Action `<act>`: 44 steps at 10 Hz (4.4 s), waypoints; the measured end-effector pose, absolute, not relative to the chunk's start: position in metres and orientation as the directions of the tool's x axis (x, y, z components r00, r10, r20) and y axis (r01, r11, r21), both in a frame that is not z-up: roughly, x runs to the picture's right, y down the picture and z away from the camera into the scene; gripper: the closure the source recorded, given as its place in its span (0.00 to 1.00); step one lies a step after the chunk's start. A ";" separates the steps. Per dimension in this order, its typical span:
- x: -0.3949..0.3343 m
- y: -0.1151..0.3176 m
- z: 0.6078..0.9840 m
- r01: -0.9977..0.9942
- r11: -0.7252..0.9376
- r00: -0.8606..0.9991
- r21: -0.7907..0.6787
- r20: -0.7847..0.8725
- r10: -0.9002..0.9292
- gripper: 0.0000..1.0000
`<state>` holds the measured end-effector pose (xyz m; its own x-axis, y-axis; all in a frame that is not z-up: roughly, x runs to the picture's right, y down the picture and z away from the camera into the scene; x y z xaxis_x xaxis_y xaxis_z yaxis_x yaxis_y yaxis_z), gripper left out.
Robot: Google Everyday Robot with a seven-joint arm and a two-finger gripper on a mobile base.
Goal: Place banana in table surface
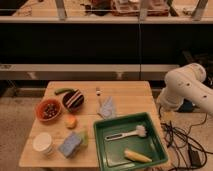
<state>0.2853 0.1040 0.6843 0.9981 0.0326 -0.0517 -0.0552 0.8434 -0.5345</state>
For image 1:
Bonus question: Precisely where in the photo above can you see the yellow banana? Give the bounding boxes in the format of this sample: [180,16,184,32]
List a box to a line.
[124,149,151,162]

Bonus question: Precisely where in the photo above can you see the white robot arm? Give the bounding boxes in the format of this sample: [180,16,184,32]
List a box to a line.
[157,63,213,116]

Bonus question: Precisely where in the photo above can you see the blue grey cloth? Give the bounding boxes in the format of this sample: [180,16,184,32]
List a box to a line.
[98,96,116,119]

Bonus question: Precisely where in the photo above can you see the striped brown round ball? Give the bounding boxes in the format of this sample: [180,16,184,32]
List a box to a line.
[62,89,84,112]

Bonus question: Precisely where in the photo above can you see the green pepper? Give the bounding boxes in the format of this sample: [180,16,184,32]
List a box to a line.
[54,88,74,95]

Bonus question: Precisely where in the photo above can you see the orange fruit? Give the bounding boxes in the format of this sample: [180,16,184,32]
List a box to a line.
[65,115,77,129]

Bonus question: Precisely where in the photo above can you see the white dish brush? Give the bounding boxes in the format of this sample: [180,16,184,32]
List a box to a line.
[105,125,147,141]

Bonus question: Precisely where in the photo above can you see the orange bowl with beans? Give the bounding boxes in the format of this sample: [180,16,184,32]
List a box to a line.
[35,99,62,122]

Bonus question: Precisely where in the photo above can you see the blue yellow sponge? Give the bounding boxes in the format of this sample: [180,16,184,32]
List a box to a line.
[58,131,88,158]

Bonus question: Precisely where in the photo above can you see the wooden table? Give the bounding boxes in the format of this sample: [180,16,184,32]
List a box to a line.
[19,81,166,170]

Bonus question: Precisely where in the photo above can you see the green plastic tray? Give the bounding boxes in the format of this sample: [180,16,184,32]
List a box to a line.
[93,113,168,171]

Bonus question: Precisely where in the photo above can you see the white plastic cup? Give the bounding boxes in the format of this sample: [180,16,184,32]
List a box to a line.
[33,132,53,155]

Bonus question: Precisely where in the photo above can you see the black cables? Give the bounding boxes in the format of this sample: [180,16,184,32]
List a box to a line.
[157,104,213,171]

